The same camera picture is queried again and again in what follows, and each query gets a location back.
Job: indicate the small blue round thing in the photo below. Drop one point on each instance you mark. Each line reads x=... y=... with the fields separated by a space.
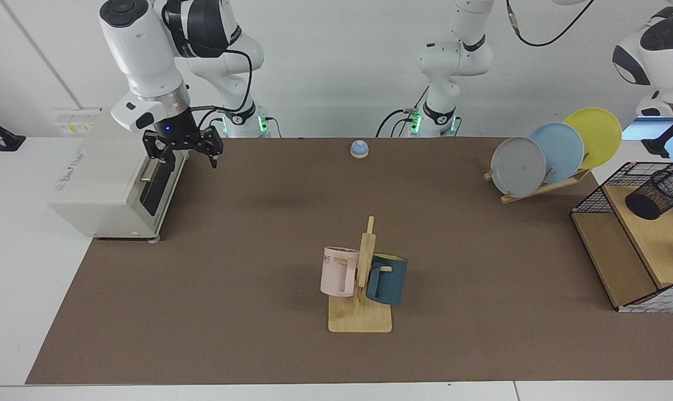
x=359 y=148

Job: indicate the white wall socket box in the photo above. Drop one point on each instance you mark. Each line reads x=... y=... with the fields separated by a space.
x=77 y=122

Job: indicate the grey plate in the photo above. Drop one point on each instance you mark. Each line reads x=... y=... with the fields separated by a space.
x=517 y=167

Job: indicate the dark teal cup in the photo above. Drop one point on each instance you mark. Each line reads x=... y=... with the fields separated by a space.
x=389 y=284

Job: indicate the light blue plate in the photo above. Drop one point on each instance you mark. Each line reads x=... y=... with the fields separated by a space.
x=562 y=147

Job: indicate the brown table cloth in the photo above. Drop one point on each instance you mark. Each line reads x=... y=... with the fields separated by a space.
x=258 y=250

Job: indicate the pale toaster oven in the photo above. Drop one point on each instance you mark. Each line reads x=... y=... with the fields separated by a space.
x=97 y=189

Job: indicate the yellow plate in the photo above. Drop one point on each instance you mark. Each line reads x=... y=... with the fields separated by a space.
x=598 y=131

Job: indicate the black mesh pen holder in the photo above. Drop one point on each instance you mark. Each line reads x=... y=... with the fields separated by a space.
x=651 y=200

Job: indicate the wooden plate rack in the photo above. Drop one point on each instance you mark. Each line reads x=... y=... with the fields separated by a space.
x=542 y=190

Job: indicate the pink cup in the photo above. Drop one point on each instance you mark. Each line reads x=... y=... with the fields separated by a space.
x=336 y=273

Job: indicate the black desk clamp stand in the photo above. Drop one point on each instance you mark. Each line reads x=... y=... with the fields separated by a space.
x=5 y=139

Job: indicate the wooden cup stand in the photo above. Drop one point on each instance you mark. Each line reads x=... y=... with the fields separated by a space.
x=360 y=320

